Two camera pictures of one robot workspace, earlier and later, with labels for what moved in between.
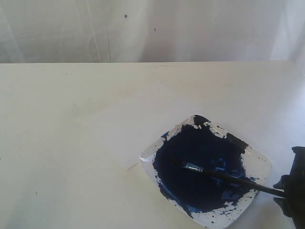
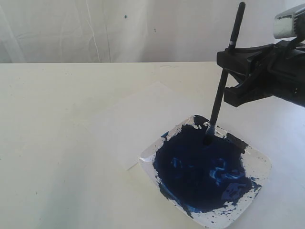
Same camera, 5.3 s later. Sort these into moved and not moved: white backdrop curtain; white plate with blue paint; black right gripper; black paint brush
Moved: black paint brush; black right gripper
Not moved: white plate with blue paint; white backdrop curtain
